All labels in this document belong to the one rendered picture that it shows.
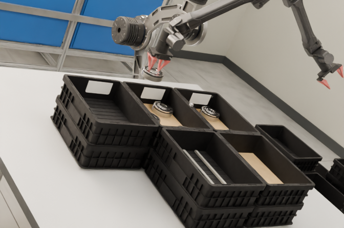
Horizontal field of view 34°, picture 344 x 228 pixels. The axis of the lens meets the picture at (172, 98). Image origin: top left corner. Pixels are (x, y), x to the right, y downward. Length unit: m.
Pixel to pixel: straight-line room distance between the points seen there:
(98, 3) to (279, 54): 2.51
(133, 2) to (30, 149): 2.52
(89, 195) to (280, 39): 4.42
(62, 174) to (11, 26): 2.21
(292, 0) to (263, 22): 3.75
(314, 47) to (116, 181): 1.29
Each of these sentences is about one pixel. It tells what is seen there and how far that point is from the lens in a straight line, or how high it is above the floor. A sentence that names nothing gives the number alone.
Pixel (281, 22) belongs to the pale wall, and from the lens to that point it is 6.32.
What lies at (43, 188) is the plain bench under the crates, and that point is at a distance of 2.12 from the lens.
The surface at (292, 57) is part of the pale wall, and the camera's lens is 6.17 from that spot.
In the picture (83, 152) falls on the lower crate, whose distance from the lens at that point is 2.29.
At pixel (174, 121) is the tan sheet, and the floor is 0.83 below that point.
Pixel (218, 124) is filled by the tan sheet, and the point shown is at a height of 0.83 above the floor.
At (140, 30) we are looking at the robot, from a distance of 3.49.
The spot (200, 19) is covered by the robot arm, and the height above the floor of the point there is 1.34.
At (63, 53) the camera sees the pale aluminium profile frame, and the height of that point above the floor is 0.28.
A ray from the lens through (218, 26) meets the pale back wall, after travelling 6.55.
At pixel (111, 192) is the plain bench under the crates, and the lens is 2.23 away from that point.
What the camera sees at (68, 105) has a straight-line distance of 2.44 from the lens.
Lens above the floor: 1.90
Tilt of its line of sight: 21 degrees down
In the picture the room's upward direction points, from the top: 23 degrees clockwise
